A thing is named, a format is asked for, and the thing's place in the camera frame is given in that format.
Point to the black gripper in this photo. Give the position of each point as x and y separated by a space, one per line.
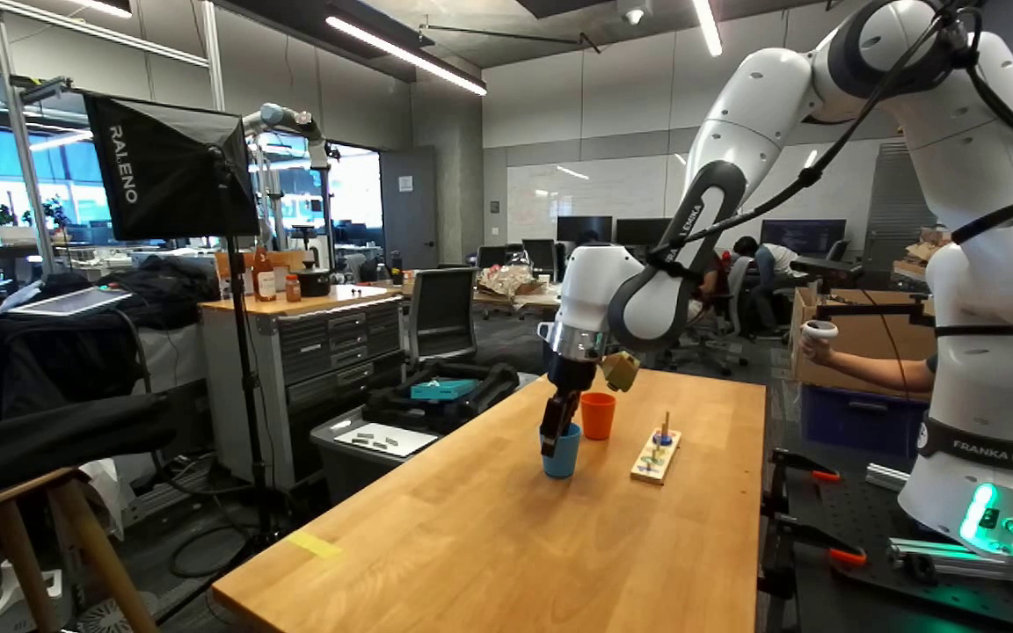
572 375

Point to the blue plastic cup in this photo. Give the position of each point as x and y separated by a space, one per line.
563 459

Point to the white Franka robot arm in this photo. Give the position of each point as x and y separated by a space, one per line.
981 388

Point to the person forearm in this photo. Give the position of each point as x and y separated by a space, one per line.
876 370

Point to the orange plastic cup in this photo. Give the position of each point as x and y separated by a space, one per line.
598 415

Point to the wooden peg block toy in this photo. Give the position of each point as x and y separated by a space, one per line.
656 455

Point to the black open case teal lining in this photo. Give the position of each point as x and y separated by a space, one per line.
439 394

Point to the black office chair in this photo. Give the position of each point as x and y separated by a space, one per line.
445 310

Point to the grey equipment case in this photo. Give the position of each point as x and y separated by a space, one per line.
371 445

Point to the black computer monitor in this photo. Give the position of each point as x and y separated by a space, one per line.
641 234
586 230
803 235

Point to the grey drawer cabinet wooden top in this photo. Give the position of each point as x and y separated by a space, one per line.
318 363

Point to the orange black bar clamp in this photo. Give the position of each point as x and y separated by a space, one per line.
816 550
810 471

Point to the grey door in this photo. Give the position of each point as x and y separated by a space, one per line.
408 208

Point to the yellow tape strip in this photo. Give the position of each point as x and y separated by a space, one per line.
313 545

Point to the blue plastic bin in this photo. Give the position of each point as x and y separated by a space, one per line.
859 423

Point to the black light stand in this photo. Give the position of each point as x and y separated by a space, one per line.
247 375

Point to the cardboard box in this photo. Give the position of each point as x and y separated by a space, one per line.
869 323

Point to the aluminium extrusion bar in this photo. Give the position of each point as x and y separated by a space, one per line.
975 559
889 475

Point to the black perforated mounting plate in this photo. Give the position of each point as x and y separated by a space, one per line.
869 584

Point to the black softbox light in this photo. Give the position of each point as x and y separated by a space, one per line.
172 169

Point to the black fabric cover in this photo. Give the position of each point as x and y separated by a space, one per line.
35 441

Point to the wooden stool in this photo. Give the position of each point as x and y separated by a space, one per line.
16 528

